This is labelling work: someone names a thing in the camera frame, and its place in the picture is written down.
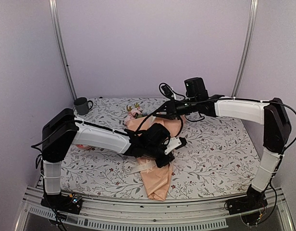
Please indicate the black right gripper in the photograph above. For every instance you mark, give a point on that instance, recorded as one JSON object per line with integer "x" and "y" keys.
{"x": 166, "y": 105}

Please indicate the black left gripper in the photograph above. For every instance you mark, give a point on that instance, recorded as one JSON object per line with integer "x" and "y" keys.
{"x": 161, "y": 163}

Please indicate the pale pink white flower stem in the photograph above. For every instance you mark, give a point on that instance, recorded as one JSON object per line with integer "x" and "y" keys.
{"x": 134, "y": 112}

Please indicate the beige wrapping paper sheet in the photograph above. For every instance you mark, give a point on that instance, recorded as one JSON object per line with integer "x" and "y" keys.
{"x": 157, "y": 180}

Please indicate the blue fake flower stem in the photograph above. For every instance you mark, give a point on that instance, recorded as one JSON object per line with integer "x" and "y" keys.
{"x": 145, "y": 112}

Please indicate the white lace ribbon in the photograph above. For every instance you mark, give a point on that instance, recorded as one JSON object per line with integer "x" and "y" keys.
{"x": 142, "y": 167}

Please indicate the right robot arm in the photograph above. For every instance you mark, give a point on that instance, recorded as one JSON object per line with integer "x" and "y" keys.
{"x": 267, "y": 121}

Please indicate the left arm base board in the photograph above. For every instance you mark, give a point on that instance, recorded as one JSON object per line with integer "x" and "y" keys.
{"x": 66, "y": 203}

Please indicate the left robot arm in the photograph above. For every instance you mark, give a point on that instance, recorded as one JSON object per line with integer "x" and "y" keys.
{"x": 66, "y": 129}

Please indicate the right arm base board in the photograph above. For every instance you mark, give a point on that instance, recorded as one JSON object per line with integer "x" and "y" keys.
{"x": 246, "y": 207}

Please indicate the red white patterned dish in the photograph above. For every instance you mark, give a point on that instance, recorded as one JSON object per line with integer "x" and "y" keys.
{"x": 83, "y": 147}

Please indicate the dark grey mug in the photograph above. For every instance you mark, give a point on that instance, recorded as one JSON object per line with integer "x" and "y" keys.
{"x": 83, "y": 105}

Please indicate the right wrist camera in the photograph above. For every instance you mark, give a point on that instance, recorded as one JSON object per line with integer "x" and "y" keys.
{"x": 167, "y": 91}

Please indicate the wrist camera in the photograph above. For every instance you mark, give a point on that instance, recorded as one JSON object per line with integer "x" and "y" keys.
{"x": 174, "y": 144}
{"x": 167, "y": 91}

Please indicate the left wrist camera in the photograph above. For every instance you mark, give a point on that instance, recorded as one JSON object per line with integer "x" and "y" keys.
{"x": 174, "y": 144}

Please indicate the right aluminium frame post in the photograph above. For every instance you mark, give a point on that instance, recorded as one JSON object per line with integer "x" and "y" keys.
{"x": 247, "y": 44}

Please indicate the aluminium frame post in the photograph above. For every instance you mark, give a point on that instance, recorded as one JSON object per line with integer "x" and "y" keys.
{"x": 247, "y": 44}
{"x": 58, "y": 35}

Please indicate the left aluminium frame post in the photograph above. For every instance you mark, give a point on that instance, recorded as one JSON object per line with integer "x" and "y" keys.
{"x": 58, "y": 35}

